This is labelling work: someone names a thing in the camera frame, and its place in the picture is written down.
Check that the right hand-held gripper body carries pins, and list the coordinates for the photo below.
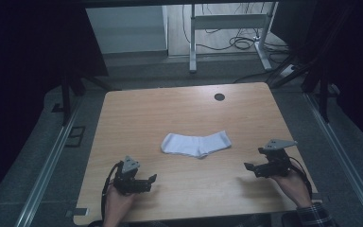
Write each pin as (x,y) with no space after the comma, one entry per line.
(275,160)

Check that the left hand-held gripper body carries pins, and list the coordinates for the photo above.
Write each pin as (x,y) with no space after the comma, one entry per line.
(126,176)

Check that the white sock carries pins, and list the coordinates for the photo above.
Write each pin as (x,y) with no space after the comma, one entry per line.
(195,144)

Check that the person's left hand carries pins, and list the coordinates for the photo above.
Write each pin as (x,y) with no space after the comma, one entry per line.
(116,205)

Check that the person's right hand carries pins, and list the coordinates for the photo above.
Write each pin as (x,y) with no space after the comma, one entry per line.
(294,187)

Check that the black round table grommet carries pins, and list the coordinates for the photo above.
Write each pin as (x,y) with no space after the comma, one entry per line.
(219,97)

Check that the dark metal stand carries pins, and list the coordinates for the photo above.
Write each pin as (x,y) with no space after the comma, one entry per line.
(324,94)
(66,101)

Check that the white power strip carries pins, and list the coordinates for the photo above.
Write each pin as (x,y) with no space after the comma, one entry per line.
(288,71)

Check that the pale grey panel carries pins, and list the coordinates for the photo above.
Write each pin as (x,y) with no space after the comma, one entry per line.
(126,28)

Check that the black square floor bracket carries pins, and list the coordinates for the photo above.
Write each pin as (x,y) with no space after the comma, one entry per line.
(75,136)

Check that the long metal floor rail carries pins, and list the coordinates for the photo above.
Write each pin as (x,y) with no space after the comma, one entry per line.
(45,170)
(343,151)

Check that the white metal desk frame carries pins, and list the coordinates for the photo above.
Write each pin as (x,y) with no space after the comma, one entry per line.
(227,21)

